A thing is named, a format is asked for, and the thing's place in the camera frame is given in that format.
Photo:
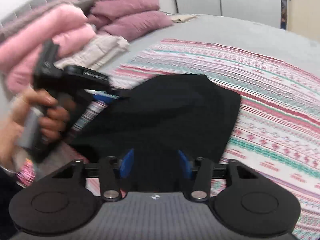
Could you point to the light grey bed blanket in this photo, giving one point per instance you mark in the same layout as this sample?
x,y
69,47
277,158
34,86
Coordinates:
x,y
225,27

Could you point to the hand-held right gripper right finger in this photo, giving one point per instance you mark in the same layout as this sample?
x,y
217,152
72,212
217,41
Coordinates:
x,y
184,163

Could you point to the small beige cloth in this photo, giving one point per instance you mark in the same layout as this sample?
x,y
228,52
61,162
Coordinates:
x,y
182,17

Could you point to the person's left hand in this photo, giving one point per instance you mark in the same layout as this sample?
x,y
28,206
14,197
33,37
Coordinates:
x,y
55,116

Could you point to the large mauve pillow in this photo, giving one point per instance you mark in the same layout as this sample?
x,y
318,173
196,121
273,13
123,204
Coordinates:
x,y
140,25

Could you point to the dark wall poster strip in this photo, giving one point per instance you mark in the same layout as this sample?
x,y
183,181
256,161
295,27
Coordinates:
x,y
283,5

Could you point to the folded pink quilt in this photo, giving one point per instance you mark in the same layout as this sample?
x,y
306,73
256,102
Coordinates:
x,y
62,30

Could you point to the plump mauve pillow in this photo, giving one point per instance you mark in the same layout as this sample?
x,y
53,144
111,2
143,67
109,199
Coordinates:
x,y
125,6

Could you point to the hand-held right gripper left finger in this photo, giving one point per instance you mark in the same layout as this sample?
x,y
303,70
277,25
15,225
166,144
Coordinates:
x,y
127,163

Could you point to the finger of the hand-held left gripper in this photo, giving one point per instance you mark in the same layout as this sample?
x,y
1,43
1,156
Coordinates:
x,y
101,102
105,95

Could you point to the red green patterned cloth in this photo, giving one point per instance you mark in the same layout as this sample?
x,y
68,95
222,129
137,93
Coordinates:
x,y
262,120

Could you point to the black pants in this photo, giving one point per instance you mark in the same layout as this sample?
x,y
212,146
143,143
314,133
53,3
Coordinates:
x,y
175,110

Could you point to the cream door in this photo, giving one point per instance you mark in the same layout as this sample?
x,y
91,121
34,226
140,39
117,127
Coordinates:
x,y
302,10

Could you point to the folded beige quilt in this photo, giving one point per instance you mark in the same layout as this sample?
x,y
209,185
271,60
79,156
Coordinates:
x,y
100,50

